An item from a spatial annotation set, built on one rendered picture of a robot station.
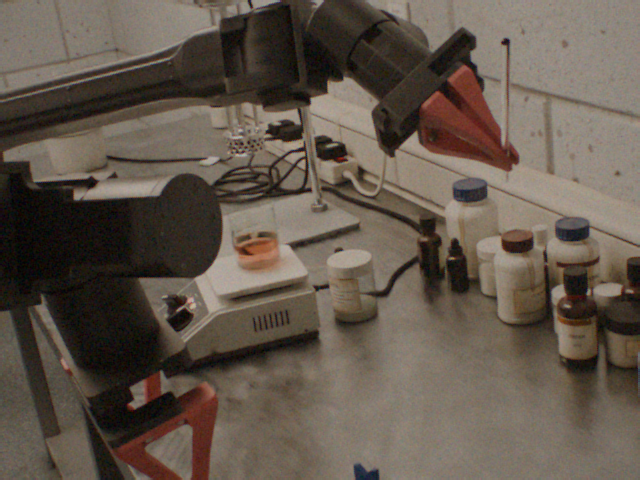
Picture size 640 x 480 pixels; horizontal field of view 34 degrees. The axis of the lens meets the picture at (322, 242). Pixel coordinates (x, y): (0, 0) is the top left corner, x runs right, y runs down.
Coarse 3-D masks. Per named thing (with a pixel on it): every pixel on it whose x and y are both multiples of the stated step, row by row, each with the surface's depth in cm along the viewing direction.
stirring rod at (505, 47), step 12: (504, 48) 65; (504, 60) 66; (504, 72) 67; (504, 84) 68; (504, 96) 70; (504, 108) 71; (504, 120) 73; (504, 132) 74; (504, 144) 76; (504, 180) 82
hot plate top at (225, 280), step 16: (288, 256) 135; (208, 272) 134; (224, 272) 133; (240, 272) 132; (272, 272) 131; (288, 272) 130; (304, 272) 129; (224, 288) 128; (240, 288) 127; (256, 288) 127; (272, 288) 128
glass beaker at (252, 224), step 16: (240, 208) 134; (256, 208) 134; (272, 208) 130; (240, 224) 129; (256, 224) 129; (272, 224) 130; (240, 240) 130; (256, 240) 130; (272, 240) 131; (240, 256) 131; (256, 256) 130; (272, 256) 131; (256, 272) 131
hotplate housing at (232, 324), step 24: (288, 288) 130; (312, 288) 130; (216, 312) 127; (240, 312) 127; (264, 312) 128; (288, 312) 129; (312, 312) 130; (192, 336) 127; (216, 336) 128; (240, 336) 128; (264, 336) 129; (288, 336) 130; (312, 336) 131
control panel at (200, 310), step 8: (192, 288) 136; (192, 296) 134; (200, 296) 133; (200, 304) 131; (160, 312) 137; (192, 312) 130; (200, 312) 129; (208, 312) 127; (192, 320) 129; (200, 320) 127
